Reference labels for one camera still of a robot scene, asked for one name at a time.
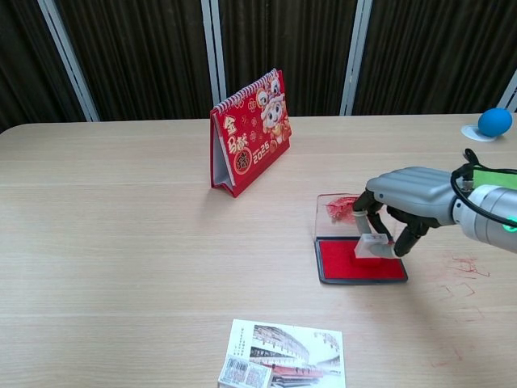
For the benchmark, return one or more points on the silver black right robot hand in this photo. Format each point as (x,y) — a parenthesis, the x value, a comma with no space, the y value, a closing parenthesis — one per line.
(416,194)

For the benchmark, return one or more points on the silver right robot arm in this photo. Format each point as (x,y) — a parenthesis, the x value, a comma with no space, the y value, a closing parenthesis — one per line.
(488,218)

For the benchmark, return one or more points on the red ink pad clear lid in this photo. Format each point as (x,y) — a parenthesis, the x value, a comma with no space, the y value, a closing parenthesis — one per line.
(343,262)

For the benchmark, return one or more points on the green microfibre cloth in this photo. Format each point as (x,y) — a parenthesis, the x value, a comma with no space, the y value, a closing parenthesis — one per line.
(494,176)

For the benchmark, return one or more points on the white round disc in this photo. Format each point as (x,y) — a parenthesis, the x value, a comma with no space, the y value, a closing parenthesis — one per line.
(470,131)

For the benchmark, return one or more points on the blue ball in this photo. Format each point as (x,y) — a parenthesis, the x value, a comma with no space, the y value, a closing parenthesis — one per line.
(495,122)

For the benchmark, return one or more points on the red desk calendar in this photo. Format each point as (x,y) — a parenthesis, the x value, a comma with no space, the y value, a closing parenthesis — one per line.
(258,137)

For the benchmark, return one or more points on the printed postcard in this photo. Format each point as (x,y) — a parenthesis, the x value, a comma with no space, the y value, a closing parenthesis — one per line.
(291,355)

